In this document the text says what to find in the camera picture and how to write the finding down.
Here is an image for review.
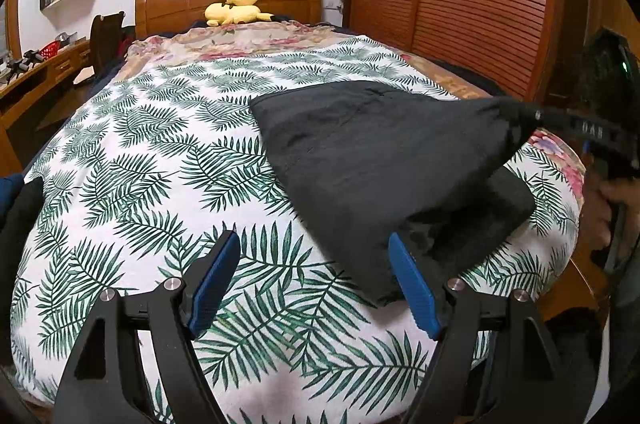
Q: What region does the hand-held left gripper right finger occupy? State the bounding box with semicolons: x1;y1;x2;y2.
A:
388;232;588;424

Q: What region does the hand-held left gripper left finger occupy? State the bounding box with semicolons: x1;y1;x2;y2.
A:
52;230;242;424

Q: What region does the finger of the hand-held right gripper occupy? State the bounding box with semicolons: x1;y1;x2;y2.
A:
531;104;570;129

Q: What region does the black jacket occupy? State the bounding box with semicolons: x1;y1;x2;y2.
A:
248;80;546;307

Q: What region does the person's right forearm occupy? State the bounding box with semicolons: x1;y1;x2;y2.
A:
605;254;640;410

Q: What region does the person's right hand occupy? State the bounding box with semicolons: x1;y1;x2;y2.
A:
580;178;629;251

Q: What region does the leaf print blanket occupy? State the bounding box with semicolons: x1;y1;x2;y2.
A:
10;36;581;424

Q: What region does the wooden door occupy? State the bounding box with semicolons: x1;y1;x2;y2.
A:
585;0;640;54

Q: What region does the dark cloth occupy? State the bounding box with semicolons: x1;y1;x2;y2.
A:
0;174;46;365

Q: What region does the floral blanket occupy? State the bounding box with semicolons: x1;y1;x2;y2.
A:
122;21;586;205

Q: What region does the wooden desk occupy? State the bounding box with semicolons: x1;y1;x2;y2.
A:
0;38;93;175

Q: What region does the dark wooden chair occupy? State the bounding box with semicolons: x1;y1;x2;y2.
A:
75;11;126;87

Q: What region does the yellow plush toy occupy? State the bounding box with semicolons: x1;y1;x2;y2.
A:
205;0;275;27

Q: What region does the black metal tool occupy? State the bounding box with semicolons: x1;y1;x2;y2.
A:
0;51;41;79

